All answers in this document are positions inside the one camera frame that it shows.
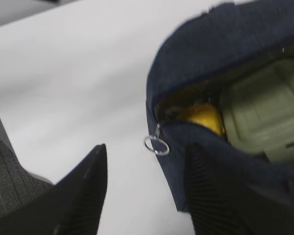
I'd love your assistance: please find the green lid glass lunch box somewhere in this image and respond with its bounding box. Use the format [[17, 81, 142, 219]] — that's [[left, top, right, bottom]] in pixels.
[[221, 59, 294, 162]]

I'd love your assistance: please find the silver zipper pull ring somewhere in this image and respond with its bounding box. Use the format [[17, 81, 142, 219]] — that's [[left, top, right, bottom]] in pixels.
[[143, 123, 170, 157]]

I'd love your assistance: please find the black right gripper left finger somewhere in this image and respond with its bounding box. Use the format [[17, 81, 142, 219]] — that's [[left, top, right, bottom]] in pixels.
[[0, 144, 107, 235]]

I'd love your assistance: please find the yellow pear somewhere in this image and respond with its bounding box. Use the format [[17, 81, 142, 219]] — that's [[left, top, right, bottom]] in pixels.
[[178, 103, 225, 136]]

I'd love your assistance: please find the navy blue lunch bag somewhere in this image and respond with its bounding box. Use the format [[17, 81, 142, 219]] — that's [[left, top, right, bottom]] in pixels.
[[146, 0, 294, 212]]

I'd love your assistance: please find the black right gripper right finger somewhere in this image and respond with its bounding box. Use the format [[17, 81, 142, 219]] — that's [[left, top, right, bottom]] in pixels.
[[185, 143, 294, 235]]

